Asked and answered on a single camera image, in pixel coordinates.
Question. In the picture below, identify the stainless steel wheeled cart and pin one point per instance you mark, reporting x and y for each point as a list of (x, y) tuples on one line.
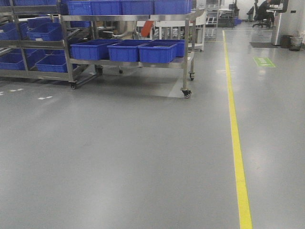
[(185, 63)]

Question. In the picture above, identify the blue bin lower cart right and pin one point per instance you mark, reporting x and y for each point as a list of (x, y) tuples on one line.
[(161, 51)]

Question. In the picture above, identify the blue bin cart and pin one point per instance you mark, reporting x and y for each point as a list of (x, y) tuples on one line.
[(92, 50), (126, 50), (161, 51)]

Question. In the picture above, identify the blue bin lower cart middle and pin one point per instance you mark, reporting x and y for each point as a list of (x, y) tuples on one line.
[(126, 50)]

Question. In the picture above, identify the blue bin lower cart left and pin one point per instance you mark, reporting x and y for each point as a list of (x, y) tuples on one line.
[(92, 50)]

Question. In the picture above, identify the steel flow rack left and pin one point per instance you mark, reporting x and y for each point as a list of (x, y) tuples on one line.
[(38, 42)]

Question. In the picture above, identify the black office chair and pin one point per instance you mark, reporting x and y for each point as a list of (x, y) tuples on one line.
[(263, 22)]

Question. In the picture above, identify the seated person in black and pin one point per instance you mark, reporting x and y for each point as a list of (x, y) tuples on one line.
[(262, 12)]

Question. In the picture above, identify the wire mesh waste basket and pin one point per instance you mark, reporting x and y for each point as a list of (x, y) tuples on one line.
[(295, 43)]

